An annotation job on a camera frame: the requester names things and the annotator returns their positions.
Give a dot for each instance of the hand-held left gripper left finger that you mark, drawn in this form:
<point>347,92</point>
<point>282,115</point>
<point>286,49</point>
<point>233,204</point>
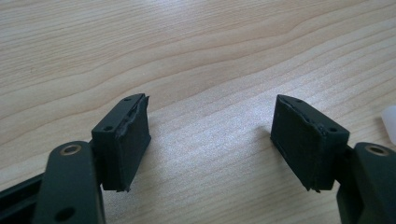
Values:
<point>124,155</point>

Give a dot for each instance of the white translucent plastic object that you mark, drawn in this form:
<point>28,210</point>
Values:
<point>391,124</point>

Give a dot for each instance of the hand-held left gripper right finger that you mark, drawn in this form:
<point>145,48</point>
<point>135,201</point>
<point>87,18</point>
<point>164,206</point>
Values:
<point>306,146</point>

